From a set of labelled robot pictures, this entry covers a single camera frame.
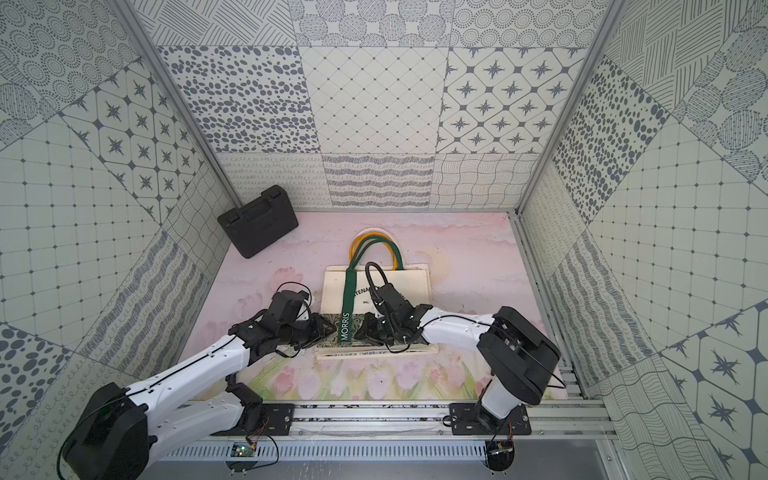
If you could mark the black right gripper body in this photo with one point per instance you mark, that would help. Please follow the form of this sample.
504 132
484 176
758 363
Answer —
381 329

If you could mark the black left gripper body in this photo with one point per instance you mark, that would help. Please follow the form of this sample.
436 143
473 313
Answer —
308 327

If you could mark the green handled exhibition tote bag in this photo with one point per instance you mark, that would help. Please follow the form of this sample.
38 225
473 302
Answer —
346 297

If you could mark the starry night canvas tote bag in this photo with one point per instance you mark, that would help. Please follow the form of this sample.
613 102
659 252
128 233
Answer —
359 352

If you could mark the yellow handled white bag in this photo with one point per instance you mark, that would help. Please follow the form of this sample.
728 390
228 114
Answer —
367 239

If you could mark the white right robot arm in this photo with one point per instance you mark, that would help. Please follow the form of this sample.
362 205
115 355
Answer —
521 358

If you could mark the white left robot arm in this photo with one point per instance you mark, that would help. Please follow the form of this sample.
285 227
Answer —
123 430

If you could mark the pink floral table mat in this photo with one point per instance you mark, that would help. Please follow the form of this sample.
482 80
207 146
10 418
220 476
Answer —
475 267

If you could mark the black plastic tool case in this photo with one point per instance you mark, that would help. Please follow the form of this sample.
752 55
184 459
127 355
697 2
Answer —
261 222

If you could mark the left circuit board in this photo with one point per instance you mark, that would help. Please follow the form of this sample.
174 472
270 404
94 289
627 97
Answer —
241 458

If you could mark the circuit board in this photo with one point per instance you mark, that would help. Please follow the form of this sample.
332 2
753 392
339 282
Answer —
241 458
499 455

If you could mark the right circuit board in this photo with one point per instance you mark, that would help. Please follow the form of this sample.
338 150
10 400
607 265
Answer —
499 455

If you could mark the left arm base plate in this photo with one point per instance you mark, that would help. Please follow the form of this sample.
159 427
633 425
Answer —
273 419

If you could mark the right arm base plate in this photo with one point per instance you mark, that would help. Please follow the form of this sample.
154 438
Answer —
472 419

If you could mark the aluminium mounting rail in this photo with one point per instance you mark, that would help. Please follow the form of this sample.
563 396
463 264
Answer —
371 420

